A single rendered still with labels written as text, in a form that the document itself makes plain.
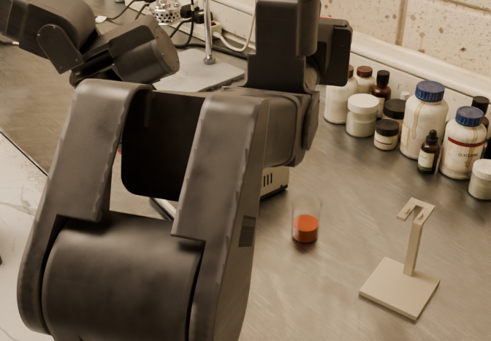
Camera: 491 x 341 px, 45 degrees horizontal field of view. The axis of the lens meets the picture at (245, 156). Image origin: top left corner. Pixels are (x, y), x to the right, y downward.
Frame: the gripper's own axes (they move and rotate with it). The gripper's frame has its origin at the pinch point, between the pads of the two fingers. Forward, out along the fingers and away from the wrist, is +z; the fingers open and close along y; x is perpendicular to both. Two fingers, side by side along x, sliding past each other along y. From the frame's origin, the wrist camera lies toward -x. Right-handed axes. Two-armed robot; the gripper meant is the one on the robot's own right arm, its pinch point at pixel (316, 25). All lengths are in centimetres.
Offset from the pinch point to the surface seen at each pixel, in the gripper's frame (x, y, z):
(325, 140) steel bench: 32.1, 1.2, 27.9
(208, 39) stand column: 25, 33, 54
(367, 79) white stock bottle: 25.0, -4.5, 41.4
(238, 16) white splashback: 25, 30, 70
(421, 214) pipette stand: 19.7, -15.2, -7.5
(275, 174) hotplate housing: 28.0, 6.4, 8.5
